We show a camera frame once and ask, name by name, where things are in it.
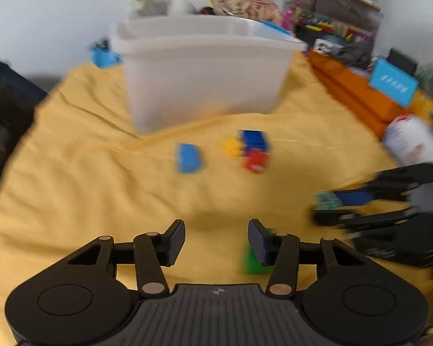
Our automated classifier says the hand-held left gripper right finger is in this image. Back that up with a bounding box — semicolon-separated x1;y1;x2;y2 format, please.
247;218;365;298

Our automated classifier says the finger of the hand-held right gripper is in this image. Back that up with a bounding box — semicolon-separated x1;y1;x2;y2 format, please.
330;179;410;208
312;206;420;230

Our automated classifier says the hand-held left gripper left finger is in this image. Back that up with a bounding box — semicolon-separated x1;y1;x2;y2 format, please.
67;219;186;298

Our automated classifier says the green patterned block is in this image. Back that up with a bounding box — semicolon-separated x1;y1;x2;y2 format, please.
316;192;338;210

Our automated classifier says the green building block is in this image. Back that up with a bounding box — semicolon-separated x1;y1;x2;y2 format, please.
242;228;277;275

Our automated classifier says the red studded building block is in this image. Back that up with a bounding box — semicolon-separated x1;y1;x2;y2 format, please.
242;151;269;173

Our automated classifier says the small light blue building block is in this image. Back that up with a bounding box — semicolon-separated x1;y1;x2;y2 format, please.
176;143;205;174

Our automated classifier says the small yellow building block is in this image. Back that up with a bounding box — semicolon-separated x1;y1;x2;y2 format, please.
223;137;243;158

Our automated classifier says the dark blue building block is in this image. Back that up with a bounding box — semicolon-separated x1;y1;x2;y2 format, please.
238;129;272;154

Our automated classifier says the white plastic storage bin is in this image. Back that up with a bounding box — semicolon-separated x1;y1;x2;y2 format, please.
110;14;309;136

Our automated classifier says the white cylindrical container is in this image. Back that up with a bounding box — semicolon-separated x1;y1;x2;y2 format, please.
382;113;433;170

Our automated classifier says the yellow quilted blanket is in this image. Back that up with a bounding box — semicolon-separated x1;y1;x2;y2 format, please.
0;48;433;346

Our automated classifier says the orange box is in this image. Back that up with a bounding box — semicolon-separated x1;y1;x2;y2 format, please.
308;48;433;141

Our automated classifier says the light blue card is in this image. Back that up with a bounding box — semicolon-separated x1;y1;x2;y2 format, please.
369;59;419;109

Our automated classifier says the black small box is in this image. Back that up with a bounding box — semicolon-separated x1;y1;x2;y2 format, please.
386;48;417;76

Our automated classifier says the small white carton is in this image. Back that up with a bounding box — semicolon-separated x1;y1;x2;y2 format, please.
314;38;341;53

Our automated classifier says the pink foil wrapper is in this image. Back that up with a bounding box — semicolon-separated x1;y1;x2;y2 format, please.
279;7;296;31

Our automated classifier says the clear plastic toy box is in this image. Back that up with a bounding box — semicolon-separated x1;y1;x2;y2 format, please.
283;0;381;44

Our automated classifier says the dark blue mesh playpen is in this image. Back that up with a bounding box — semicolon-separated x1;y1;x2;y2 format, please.
0;58;49;206

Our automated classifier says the clear bag of crackers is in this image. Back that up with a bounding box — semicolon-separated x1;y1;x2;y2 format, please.
206;0;285;26

